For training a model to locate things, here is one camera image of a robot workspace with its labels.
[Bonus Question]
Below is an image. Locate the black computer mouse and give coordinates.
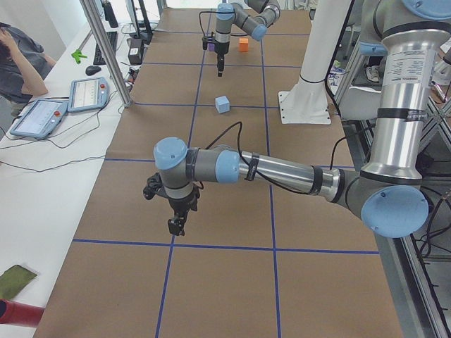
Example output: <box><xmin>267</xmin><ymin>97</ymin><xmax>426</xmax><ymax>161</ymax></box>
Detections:
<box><xmin>85</xmin><ymin>65</ymin><xmax>101</xmax><ymax>76</ymax></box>

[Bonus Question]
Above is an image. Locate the near blue teach pendant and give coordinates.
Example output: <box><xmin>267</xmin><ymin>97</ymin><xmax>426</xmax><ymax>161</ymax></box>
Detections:
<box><xmin>10</xmin><ymin>99</ymin><xmax>68</xmax><ymax>139</ymax></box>

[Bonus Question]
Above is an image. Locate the blue teach pendant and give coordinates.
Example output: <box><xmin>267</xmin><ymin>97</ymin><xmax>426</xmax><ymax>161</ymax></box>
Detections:
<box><xmin>68</xmin><ymin>77</ymin><xmax>109</xmax><ymax>113</ymax></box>
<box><xmin>10</xmin><ymin>99</ymin><xmax>68</xmax><ymax>139</ymax></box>

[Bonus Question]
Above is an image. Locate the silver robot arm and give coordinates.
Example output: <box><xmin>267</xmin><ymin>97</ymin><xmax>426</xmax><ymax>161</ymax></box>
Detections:
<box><xmin>211</xmin><ymin>0</ymin><xmax>281</xmax><ymax>77</ymax></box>
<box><xmin>143</xmin><ymin>1</ymin><xmax>450</xmax><ymax>238</ymax></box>

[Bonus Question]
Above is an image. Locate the aluminium frame rack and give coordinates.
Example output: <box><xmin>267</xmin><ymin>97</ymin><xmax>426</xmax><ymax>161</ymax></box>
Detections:
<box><xmin>330</xmin><ymin>45</ymin><xmax>451</xmax><ymax>338</ymax></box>

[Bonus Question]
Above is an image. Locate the black power adapter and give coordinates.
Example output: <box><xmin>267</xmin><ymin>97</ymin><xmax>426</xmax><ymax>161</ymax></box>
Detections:
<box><xmin>128</xmin><ymin>39</ymin><xmax>144</xmax><ymax>65</ymax></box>

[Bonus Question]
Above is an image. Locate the orange foam block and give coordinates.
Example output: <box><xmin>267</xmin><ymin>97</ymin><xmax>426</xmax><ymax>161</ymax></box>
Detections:
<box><xmin>238</xmin><ymin>37</ymin><xmax>249</xmax><ymax>53</ymax></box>

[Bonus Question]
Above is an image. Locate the light blue foam block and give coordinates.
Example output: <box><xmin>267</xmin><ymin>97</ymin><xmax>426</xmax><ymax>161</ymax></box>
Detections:
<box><xmin>215</xmin><ymin>96</ymin><xmax>230</xmax><ymax>113</ymax></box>

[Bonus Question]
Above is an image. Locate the red cylinder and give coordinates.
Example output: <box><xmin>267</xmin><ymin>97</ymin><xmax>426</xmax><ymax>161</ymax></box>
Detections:
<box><xmin>1</xmin><ymin>299</ymin><xmax>45</xmax><ymax>328</ymax></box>

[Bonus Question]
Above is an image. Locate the seated person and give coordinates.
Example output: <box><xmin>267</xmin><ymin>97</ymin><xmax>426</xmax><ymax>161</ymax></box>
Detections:
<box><xmin>1</xmin><ymin>23</ymin><xmax>56</xmax><ymax>104</ymax></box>

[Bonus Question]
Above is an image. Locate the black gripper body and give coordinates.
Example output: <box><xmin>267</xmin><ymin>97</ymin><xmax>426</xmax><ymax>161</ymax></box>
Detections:
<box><xmin>168</xmin><ymin>188</ymin><xmax>200</xmax><ymax>219</ymax></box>
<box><xmin>214</xmin><ymin>40</ymin><xmax>230</xmax><ymax>56</ymax></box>

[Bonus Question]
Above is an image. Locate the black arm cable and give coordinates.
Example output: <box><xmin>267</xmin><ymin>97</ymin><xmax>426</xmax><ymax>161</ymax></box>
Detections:
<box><xmin>197</xmin><ymin>121</ymin><xmax>339</xmax><ymax>194</ymax></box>

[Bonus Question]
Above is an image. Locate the black keyboard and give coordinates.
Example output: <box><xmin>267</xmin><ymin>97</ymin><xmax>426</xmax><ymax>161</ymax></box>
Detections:
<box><xmin>93</xmin><ymin>31</ymin><xmax>118</xmax><ymax>66</ymax></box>

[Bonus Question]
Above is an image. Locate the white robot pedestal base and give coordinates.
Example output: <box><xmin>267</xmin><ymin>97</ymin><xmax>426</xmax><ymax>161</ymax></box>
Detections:
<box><xmin>278</xmin><ymin>0</ymin><xmax>352</xmax><ymax>125</ymax></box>

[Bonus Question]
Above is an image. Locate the olive green bean bag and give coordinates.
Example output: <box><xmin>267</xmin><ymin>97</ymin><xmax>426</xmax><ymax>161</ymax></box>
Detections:
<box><xmin>1</xmin><ymin>265</ymin><xmax>37</xmax><ymax>300</ymax></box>

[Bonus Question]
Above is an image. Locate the far blue teach pendant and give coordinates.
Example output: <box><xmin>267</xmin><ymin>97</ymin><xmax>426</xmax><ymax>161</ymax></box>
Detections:
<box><xmin>68</xmin><ymin>77</ymin><xmax>109</xmax><ymax>113</ymax></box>

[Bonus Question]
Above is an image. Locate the green plastic clamp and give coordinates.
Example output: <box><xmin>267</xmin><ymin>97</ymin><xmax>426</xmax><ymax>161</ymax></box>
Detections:
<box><xmin>71</xmin><ymin>49</ymin><xmax>87</xmax><ymax>64</ymax></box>

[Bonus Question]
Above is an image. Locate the aluminium frame post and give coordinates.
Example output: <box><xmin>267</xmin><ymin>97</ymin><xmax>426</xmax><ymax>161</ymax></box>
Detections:
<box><xmin>80</xmin><ymin>0</ymin><xmax>132</xmax><ymax>108</ymax></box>

